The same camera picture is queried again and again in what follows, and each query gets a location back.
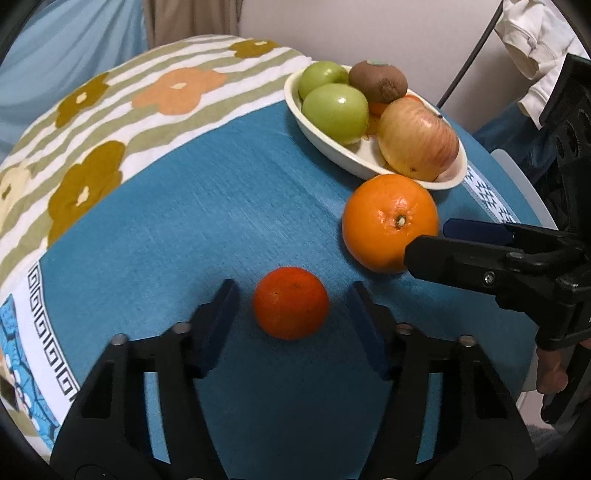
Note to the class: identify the cream oval bowl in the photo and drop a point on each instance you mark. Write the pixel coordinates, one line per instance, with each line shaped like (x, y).
(334, 152)

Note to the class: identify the large green apple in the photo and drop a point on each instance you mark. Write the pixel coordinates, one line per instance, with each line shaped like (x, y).
(334, 114)

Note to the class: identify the small tangerine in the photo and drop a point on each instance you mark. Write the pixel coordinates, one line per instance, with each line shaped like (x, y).
(291, 303)
(376, 109)

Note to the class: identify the red yellow apple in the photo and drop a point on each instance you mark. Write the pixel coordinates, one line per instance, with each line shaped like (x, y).
(418, 141)

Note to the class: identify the small green apple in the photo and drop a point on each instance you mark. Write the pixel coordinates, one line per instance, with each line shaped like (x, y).
(321, 76)

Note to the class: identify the large orange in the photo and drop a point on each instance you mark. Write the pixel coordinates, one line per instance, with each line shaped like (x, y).
(383, 221)

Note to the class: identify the light blue sheet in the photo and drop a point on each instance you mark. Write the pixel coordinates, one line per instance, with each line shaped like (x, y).
(69, 46)

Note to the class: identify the blue denim cloth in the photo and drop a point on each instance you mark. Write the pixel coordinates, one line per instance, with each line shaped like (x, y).
(508, 131)

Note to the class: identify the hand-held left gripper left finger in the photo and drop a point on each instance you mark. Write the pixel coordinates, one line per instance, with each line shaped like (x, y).
(219, 318)

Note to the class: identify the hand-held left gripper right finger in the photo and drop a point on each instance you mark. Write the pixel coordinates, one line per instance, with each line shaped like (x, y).
(365, 323)

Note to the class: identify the person's right hand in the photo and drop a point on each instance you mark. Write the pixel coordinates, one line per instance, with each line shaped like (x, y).
(551, 369)

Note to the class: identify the beige curtain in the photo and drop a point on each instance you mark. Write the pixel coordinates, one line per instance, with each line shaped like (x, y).
(194, 21)

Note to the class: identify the teal cloth with patterned border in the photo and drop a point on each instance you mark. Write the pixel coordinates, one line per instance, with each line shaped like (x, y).
(207, 207)

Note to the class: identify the white garment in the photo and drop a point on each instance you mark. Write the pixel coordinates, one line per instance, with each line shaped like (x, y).
(535, 37)

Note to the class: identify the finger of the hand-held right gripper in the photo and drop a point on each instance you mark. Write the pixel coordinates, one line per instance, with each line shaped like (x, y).
(461, 265)
(475, 229)

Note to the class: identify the brown kiwi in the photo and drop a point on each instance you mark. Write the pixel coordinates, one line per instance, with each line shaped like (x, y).
(376, 81)

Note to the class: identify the floral striped blanket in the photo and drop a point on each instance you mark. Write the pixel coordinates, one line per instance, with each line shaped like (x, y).
(175, 87)

